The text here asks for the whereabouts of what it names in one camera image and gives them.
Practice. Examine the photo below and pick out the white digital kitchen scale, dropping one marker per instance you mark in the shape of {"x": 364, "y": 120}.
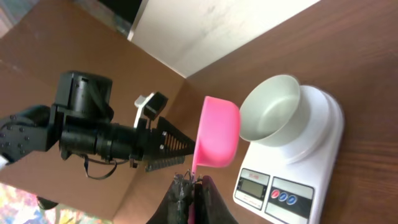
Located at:
{"x": 288, "y": 184}

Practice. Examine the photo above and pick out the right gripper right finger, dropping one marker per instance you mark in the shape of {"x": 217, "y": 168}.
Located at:
{"x": 209, "y": 206}

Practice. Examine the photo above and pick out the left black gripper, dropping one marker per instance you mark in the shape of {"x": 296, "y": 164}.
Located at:
{"x": 152, "y": 145}

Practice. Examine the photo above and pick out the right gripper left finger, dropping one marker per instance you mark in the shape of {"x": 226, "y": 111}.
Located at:
{"x": 174, "y": 207}

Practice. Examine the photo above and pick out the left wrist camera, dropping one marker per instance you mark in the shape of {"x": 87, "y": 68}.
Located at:
{"x": 149, "y": 106}

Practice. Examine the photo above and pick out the white bowl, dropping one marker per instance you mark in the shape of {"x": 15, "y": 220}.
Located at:
{"x": 267, "y": 110}

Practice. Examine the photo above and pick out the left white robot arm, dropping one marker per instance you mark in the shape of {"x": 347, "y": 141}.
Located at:
{"x": 80, "y": 123}

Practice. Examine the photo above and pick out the pink measuring scoop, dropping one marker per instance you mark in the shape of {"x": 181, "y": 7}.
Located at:
{"x": 217, "y": 138}

